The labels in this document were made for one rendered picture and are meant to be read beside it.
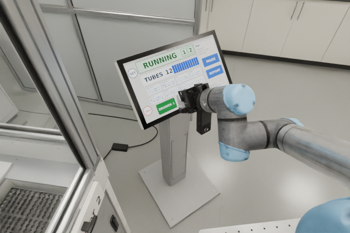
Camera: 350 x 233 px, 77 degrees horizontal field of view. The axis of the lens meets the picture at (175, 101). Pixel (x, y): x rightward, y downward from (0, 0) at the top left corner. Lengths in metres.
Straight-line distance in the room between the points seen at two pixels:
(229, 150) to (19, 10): 0.54
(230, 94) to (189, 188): 1.37
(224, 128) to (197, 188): 1.30
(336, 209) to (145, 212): 1.62
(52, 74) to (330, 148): 0.60
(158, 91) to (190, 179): 1.05
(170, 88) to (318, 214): 0.82
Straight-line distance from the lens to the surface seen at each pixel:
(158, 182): 1.85
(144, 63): 0.97
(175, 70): 1.01
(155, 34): 1.79
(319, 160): 0.50
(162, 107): 0.98
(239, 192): 1.92
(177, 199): 1.79
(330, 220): 0.26
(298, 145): 0.54
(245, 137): 0.58
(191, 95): 0.71
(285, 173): 2.13
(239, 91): 0.54
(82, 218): 0.86
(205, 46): 1.12
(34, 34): 0.56
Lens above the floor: 1.69
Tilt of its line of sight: 43 degrees down
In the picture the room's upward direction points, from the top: straight up
